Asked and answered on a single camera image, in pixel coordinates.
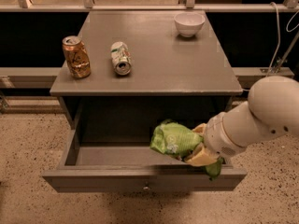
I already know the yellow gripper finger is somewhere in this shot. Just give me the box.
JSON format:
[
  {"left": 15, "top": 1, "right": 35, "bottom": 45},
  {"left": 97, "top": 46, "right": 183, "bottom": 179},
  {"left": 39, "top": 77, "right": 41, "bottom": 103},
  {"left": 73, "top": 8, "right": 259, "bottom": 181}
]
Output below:
[
  {"left": 192, "top": 123, "right": 206, "bottom": 136},
  {"left": 184, "top": 143, "right": 219, "bottom": 167}
]

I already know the green rice chip bag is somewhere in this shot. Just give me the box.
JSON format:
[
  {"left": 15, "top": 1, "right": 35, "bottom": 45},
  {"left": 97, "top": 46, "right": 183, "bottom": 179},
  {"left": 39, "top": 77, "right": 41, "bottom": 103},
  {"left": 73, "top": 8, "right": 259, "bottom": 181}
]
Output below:
[{"left": 149, "top": 119, "right": 223, "bottom": 180}]

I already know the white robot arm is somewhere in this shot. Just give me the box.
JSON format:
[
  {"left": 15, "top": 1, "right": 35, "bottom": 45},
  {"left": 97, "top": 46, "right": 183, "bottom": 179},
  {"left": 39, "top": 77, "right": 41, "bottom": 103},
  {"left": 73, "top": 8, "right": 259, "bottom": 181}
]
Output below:
[{"left": 185, "top": 76, "right": 299, "bottom": 167}]

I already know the grey open top drawer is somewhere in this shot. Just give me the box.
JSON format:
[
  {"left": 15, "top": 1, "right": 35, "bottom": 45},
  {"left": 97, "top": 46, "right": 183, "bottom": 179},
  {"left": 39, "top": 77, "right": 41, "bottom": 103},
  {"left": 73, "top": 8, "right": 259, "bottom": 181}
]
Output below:
[{"left": 43, "top": 102, "right": 247, "bottom": 192}]

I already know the grey wooden cabinet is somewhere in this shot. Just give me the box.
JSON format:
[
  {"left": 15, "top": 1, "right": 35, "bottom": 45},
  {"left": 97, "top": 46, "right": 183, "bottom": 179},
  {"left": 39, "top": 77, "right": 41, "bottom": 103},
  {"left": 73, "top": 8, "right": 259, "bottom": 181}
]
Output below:
[{"left": 50, "top": 11, "right": 241, "bottom": 117}]

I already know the white ceramic bowl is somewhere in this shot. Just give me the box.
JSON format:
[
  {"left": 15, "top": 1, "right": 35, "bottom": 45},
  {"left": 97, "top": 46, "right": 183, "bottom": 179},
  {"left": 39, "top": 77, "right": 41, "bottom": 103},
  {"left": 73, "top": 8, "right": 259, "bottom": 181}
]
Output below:
[{"left": 174, "top": 12, "right": 206, "bottom": 37}]

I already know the white green soda can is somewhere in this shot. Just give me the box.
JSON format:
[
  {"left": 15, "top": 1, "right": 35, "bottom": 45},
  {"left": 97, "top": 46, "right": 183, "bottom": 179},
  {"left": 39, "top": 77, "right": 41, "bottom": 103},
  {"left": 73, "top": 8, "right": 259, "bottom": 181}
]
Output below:
[{"left": 110, "top": 41, "right": 132, "bottom": 76}]

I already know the orange crushed soda can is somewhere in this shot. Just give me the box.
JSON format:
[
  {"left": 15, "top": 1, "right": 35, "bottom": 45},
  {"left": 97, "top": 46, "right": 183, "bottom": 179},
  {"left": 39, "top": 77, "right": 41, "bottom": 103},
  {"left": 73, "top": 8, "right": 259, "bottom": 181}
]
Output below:
[{"left": 62, "top": 35, "right": 91, "bottom": 78}]

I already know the white cable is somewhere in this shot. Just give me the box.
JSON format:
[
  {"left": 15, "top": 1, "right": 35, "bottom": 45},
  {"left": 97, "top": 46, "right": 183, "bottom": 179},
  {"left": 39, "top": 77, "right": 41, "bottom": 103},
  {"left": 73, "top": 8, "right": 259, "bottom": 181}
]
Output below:
[{"left": 242, "top": 1, "right": 299, "bottom": 93}]

